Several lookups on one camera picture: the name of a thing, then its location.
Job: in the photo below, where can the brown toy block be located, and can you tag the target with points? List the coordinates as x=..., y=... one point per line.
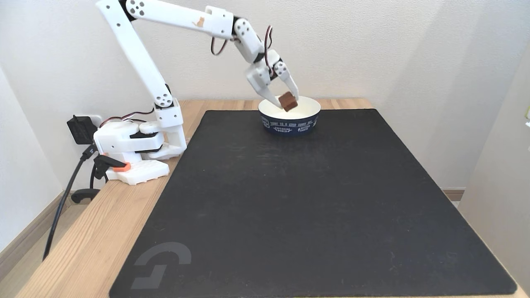
x=287, y=102

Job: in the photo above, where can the black and orange clamp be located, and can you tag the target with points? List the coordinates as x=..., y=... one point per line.
x=108, y=162

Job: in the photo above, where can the wooden baseboard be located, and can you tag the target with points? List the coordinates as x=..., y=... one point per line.
x=29, y=238
x=453, y=194

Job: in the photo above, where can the black power adapter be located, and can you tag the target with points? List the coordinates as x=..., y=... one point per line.
x=81, y=129

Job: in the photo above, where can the black desk mat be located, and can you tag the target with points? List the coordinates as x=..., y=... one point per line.
x=314, y=215

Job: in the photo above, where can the white and green object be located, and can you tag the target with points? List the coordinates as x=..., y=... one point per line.
x=528, y=118

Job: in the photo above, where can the navy and white paper bowl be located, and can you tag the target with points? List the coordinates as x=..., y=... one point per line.
x=298, y=120

